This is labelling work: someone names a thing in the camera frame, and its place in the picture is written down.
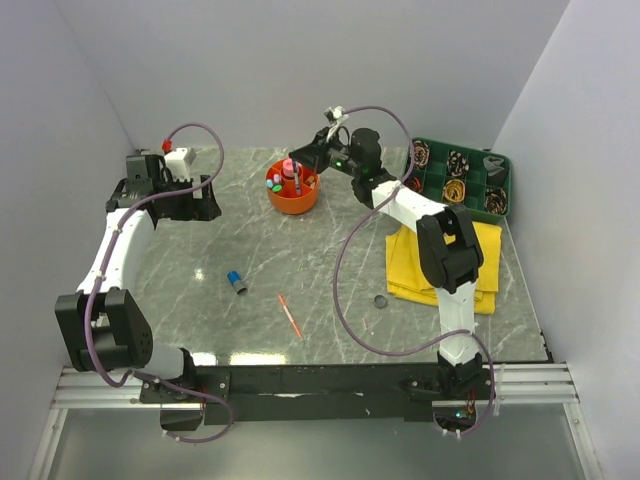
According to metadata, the small grey round lid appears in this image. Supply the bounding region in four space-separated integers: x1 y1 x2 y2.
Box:
373 295 388 309

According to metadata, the yellow rolled tie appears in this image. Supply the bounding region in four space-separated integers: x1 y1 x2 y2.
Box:
442 178 466 204

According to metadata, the dark blue pen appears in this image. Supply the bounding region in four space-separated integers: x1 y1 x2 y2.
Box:
292 160 302 196

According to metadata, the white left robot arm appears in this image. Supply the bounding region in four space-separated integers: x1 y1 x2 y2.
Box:
54 148 221 402

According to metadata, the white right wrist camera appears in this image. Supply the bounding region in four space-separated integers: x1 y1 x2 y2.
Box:
324 106 349 142

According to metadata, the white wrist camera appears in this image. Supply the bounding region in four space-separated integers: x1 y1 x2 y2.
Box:
324 106 349 142
162 140 196 181

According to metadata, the green compartment tray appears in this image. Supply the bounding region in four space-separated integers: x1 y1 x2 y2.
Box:
404 137 513 224

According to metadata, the orange pen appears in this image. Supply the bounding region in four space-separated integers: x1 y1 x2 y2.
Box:
277 294 304 341

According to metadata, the orange round desk organizer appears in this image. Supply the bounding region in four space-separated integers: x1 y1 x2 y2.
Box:
265 159 320 215

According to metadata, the brown patterned rolled tie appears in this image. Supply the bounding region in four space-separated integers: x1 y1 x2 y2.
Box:
413 140 430 170

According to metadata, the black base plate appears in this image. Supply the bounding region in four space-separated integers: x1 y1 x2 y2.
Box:
138 362 497 426

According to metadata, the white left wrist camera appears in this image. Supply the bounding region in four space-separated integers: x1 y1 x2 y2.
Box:
162 140 196 181

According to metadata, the black floral rolled tie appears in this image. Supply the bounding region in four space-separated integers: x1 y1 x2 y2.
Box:
446 150 470 178

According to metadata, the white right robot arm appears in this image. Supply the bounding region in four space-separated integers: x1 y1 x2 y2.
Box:
289 127 484 398

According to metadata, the grey rolled item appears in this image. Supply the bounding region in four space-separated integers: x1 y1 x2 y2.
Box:
483 156 508 186

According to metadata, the yellow folded cloth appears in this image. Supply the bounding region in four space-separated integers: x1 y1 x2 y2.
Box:
385 222 502 315

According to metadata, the pink tube of crayons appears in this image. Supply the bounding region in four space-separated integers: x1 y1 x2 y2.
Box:
281 158 297 186

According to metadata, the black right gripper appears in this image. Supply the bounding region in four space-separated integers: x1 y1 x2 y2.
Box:
290 128 361 180

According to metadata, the orange navy rolled tie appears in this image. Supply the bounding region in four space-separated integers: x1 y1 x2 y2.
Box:
406 177 423 193

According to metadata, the blue grey cylinder cap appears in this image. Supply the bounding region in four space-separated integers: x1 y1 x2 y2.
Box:
227 270 248 295

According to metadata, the dark patterned rolled tie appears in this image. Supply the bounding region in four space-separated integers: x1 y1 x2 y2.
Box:
484 187 508 215

